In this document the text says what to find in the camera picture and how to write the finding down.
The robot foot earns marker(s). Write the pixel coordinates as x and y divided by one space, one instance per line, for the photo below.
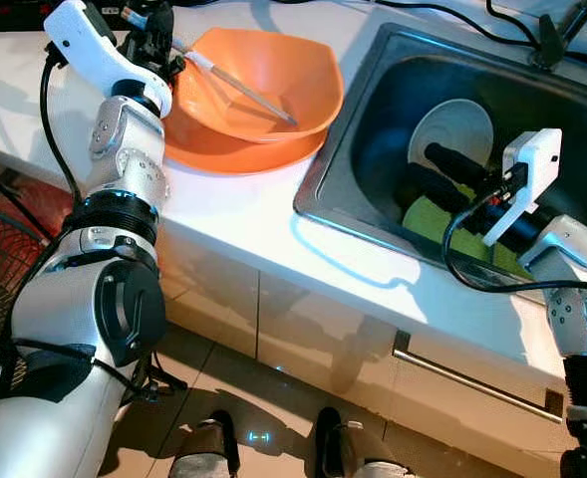
363 450
205 448

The green sponge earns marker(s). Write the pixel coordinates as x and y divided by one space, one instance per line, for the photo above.
433 229

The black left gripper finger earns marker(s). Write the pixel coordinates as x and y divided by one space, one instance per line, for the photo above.
151 15

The black faucet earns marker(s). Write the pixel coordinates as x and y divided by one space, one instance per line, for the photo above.
557 35

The orange plastic bowl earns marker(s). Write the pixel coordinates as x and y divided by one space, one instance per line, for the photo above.
273 70

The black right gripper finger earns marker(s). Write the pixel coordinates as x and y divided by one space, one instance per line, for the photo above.
460 167
435 187

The stainless steel sink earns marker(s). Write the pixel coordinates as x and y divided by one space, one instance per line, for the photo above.
562 110

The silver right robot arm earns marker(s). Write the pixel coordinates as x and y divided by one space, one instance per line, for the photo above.
582 299

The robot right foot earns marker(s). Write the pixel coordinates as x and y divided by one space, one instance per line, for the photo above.
363 450

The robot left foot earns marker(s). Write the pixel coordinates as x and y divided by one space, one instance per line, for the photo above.
205 448

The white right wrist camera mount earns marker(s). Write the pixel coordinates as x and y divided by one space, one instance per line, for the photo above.
532 169

